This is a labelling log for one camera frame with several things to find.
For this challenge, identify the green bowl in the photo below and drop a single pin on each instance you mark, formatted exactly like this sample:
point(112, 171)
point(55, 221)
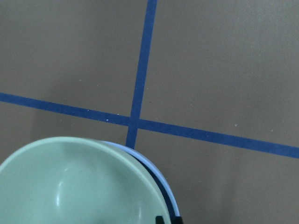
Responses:
point(67, 180)

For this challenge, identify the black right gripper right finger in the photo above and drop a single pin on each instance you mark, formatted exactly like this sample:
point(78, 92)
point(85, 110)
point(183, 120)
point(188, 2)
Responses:
point(178, 220)

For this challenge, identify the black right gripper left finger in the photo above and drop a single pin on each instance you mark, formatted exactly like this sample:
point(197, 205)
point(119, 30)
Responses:
point(159, 220)

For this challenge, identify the blue bowl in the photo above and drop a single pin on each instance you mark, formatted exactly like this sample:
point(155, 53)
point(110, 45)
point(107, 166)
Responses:
point(160, 180)

